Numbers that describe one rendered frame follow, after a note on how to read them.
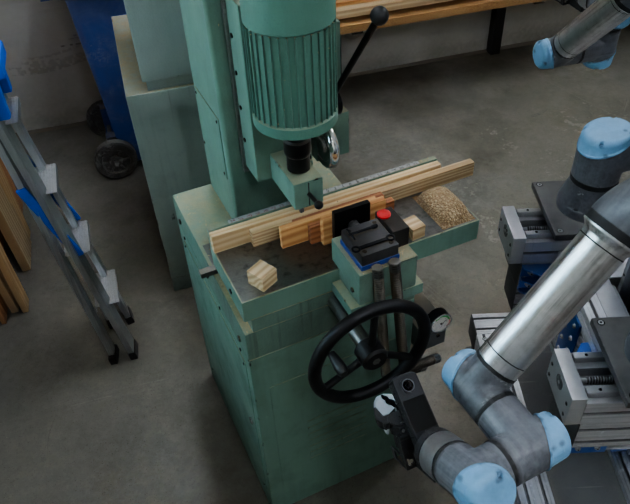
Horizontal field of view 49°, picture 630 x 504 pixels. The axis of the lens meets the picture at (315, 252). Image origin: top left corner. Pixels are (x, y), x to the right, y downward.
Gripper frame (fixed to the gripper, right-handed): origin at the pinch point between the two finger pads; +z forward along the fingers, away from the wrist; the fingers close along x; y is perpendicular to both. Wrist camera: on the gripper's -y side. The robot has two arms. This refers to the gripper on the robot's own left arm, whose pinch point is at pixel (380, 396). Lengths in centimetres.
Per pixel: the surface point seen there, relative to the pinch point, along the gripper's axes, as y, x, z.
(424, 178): -28, 39, 41
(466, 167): -27, 51, 41
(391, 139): -18, 115, 212
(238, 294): -18.4, -14.5, 31.4
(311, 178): -37.6, 7.7, 30.9
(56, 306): 3, -60, 175
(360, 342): -3.4, 5.1, 18.5
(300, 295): -13.7, -1.5, 30.8
